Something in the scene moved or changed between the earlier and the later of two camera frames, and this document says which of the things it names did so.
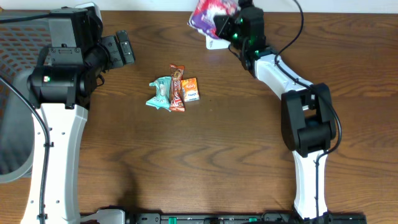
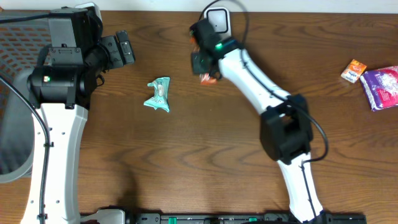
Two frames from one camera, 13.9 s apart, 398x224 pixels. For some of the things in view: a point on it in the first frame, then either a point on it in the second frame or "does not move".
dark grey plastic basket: [21, 42] does not move
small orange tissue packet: [190, 89] to [353, 71]
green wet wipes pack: [162, 98] does not move
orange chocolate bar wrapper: [177, 104] to [204, 78]
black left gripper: [111, 51] does not move
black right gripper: [222, 30] to [197, 66]
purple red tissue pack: [202, 18] to [381, 87]
